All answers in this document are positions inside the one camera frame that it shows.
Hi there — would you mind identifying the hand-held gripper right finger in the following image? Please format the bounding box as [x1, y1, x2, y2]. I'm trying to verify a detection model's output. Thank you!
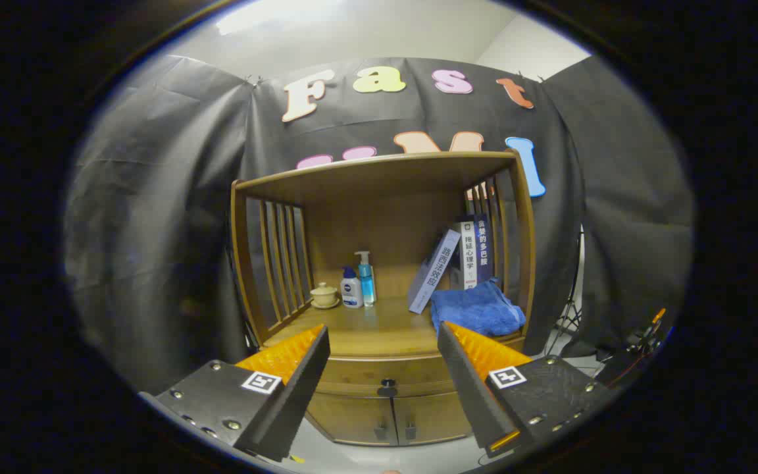
[437, 321, 617, 458]

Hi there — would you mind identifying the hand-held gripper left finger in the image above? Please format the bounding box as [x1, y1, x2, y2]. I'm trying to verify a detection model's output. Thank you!
[139, 324, 331, 463]

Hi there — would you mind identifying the wooden drawer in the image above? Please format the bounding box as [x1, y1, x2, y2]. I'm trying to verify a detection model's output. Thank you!
[316, 352, 465, 398]

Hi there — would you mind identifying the wooden cabinet door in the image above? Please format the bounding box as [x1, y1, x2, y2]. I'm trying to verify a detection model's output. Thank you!
[305, 393, 394, 447]
[392, 392, 473, 445]

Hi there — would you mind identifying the wooden countertop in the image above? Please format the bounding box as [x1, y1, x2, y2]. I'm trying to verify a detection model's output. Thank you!
[264, 296, 526, 359]

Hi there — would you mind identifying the wooden cabinet with slatted sides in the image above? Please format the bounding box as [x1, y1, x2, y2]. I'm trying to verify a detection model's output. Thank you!
[230, 150, 538, 447]

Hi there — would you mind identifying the blue towel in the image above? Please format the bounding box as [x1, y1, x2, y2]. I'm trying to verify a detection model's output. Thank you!
[430, 278, 526, 338]

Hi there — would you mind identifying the cream lidded teacup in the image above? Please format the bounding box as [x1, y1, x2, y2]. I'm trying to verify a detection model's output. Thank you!
[310, 282, 341, 309]

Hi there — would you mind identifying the white bottle with blue cap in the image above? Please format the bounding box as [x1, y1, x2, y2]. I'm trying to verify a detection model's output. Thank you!
[340, 266, 363, 309]

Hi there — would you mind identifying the grey book with white spine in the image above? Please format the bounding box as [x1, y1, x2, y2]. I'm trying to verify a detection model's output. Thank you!
[408, 228, 462, 315]

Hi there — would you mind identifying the black tripod stand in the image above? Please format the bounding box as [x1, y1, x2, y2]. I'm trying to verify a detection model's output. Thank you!
[545, 227, 585, 356]

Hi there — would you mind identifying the white book with red mark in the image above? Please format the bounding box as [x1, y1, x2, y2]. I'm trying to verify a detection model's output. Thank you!
[450, 221, 480, 290]

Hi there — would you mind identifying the blue pump bottle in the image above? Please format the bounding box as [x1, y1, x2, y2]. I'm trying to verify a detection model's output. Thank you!
[355, 251, 378, 307]

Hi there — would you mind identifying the dark blue book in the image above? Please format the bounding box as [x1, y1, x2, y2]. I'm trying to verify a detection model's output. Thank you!
[473, 214, 495, 284]

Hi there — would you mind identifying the black equipment with orange part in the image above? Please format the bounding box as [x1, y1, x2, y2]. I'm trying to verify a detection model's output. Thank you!
[593, 307, 669, 389]

